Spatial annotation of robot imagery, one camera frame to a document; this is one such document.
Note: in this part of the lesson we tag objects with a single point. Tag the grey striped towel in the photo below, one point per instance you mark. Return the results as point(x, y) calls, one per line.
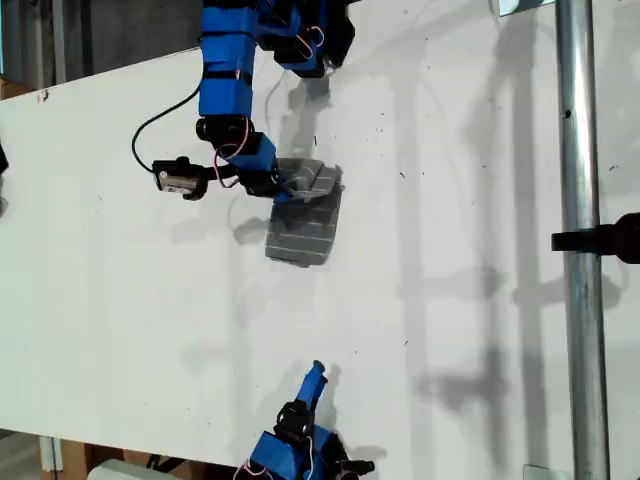
point(305, 230)

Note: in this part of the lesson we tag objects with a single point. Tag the white plastic container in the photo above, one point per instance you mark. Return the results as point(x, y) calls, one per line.
point(115, 471)

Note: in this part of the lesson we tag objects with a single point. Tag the large brown cardboard box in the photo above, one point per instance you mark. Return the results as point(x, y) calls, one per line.
point(75, 455)

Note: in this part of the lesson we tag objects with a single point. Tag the clear plate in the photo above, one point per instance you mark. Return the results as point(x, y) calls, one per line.
point(510, 6)
point(545, 474)

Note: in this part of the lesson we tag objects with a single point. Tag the small brown cardboard box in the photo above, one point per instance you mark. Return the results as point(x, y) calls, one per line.
point(12, 89)

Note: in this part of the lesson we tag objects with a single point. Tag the black object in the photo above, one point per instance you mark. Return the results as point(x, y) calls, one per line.
point(3, 160)

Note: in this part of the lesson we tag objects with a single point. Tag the black clamp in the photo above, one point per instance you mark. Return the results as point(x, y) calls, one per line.
point(600, 240)

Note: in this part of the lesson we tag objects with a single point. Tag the black camera stalk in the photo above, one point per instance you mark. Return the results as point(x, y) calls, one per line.
point(227, 175)
point(337, 450)

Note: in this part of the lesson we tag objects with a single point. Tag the black camera box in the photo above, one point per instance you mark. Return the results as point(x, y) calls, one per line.
point(175, 177)
point(357, 468)

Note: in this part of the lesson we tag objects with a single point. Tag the small metal corner bracket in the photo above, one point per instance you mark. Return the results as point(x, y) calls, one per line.
point(42, 95)

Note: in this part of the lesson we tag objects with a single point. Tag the white metal bracket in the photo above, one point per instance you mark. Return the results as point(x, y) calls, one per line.
point(50, 452)

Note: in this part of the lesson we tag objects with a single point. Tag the steel post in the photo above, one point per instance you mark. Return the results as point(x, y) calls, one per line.
point(580, 150)

